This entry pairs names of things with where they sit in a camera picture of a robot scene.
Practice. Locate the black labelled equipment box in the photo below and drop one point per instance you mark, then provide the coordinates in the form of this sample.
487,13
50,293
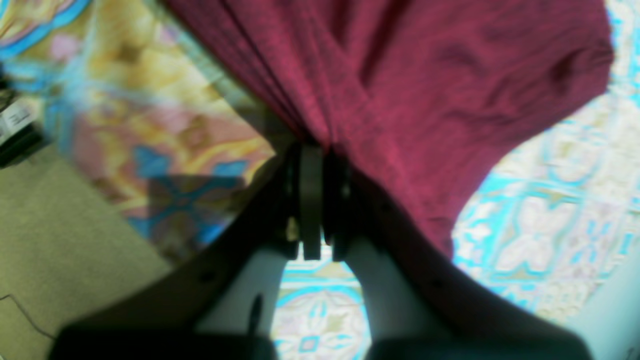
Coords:
20,134

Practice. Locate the maroon t-shirt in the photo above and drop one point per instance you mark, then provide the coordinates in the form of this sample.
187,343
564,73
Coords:
424,96

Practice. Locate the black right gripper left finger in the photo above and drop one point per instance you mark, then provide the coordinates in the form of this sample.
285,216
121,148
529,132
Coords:
221,303

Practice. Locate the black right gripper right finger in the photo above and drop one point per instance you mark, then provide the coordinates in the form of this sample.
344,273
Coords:
419,305

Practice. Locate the patterned tablecloth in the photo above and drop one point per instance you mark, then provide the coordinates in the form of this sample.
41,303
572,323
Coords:
153,148

